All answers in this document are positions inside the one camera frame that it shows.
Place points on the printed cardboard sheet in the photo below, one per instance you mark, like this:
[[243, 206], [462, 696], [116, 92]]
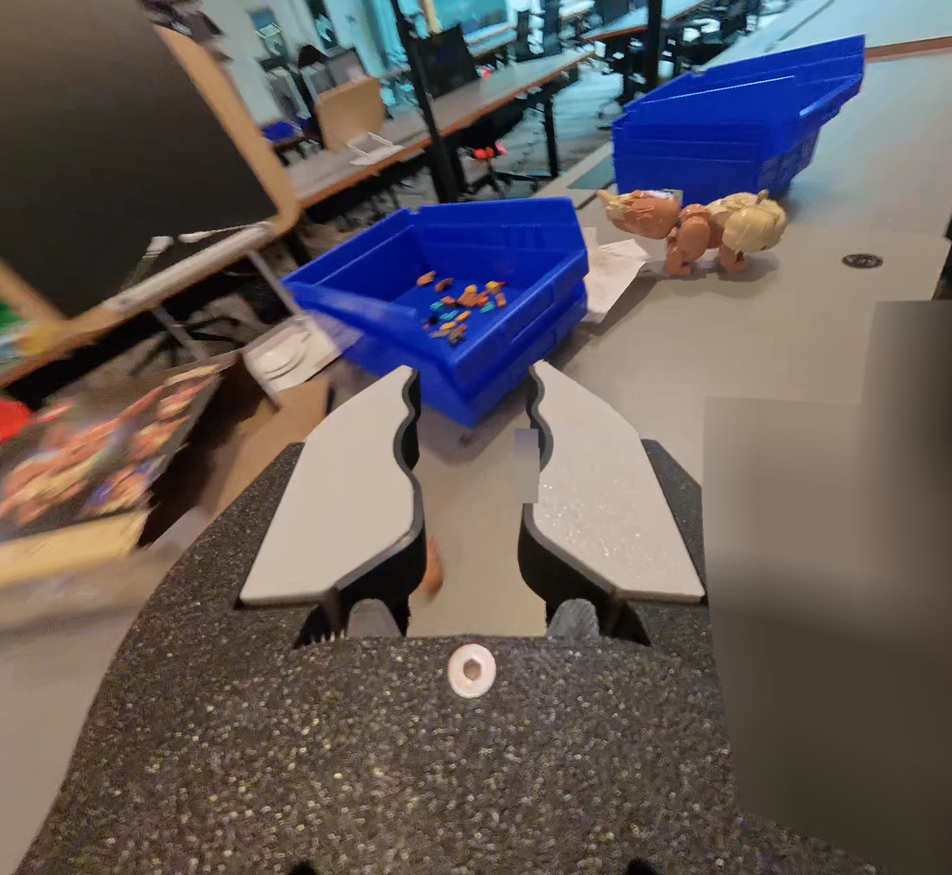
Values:
[[89, 459]]

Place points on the black light stand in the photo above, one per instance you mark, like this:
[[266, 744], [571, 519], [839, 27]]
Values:
[[409, 57]]

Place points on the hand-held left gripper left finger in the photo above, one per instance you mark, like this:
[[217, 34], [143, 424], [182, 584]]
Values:
[[335, 511]]

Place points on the blue plastic bin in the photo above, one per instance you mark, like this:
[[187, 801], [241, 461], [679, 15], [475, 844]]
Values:
[[521, 369], [491, 243], [744, 124]]

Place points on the black office chair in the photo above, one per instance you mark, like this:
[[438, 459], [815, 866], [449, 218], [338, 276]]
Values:
[[454, 87]]

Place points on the black panel with wooden edge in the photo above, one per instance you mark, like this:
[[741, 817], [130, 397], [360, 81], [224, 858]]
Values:
[[104, 116]]

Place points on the toy bricks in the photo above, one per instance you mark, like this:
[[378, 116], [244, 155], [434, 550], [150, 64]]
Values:
[[461, 302]]

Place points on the brown toy brick model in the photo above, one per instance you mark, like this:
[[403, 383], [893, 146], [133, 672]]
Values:
[[699, 228]]

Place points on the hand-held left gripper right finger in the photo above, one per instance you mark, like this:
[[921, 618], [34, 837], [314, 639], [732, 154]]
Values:
[[618, 518]]

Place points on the printed paper sheet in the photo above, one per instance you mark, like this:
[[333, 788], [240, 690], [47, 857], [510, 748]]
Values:
[[610, 273]]

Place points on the long wooden office table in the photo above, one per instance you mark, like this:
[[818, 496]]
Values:
[[432, 109], [670, 5]]

